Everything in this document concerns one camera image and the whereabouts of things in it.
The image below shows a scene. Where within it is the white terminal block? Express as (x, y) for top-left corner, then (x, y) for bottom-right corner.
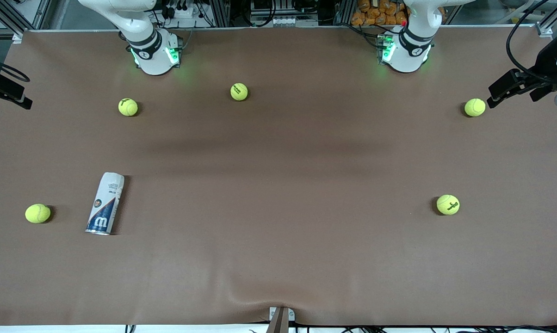
(270, 16), (319, 28)

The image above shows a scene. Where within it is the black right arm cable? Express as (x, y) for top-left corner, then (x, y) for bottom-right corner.
(0, 55), (30, 84)

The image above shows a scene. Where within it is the orange packaged goods pile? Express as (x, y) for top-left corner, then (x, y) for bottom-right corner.
(351, 0), (408, 26)

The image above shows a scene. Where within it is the white blue tennis ball can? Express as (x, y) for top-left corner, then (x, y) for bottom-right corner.
(85, 172), (125, 235)

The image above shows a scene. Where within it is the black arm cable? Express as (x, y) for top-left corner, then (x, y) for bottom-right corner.
(0, 55), (30, 84)
(505, 0), (557, 85)

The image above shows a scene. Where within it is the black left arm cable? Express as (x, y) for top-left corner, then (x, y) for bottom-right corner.
(505, 0), (557, 85)

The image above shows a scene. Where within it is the aluminium frame structure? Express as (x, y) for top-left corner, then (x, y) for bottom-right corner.
(0, 0), (557, 43)

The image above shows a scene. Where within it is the grey table edge bracket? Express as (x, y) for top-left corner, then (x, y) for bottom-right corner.
(266, 306), (296, 333)

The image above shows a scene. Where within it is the brown table mat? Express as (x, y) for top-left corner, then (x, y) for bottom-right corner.
(0, 25), (557, 327)

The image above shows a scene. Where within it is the white power strip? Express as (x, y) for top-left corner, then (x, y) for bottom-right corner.
(161, 0), (205, 22)

